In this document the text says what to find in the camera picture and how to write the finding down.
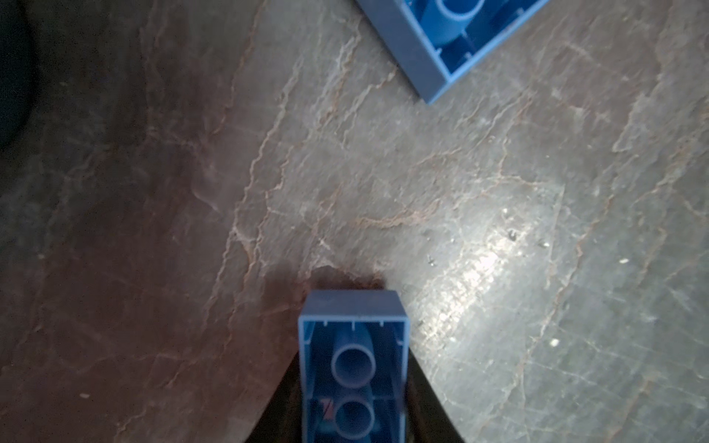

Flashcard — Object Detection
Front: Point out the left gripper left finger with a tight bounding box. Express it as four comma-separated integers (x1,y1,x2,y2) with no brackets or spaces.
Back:
246,354,302,443

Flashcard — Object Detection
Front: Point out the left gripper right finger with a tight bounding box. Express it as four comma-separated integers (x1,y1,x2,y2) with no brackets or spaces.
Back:
406,351,463,443

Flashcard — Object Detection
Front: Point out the blue lego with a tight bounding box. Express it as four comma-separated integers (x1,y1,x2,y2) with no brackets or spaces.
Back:
357,0,548,104
297,290,411,442

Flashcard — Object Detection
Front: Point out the dark teal container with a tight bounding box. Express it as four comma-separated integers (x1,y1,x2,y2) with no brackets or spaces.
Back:
1,0,33,148

